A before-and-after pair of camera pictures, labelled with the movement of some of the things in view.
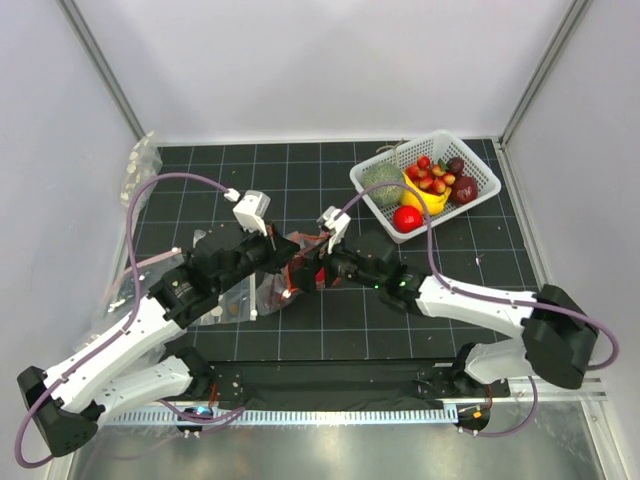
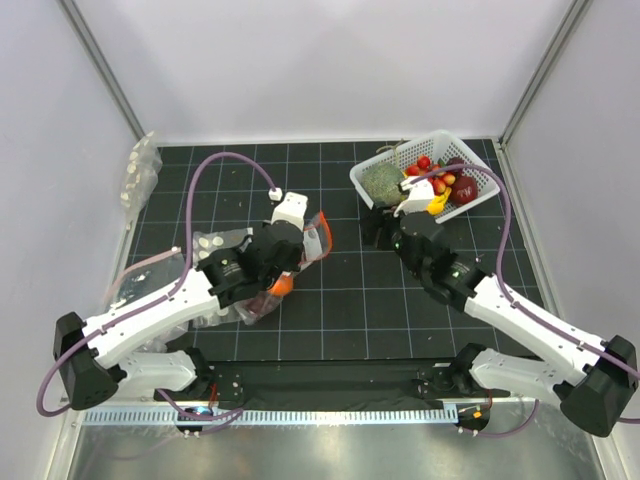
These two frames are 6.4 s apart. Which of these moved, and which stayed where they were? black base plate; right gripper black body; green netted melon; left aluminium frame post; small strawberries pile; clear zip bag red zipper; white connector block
Moved: white connector block; clear zip bag red zipper; right gripper black body
Stayed: left aluminium frame post; small strawberries pile; green netted melon; black base plate
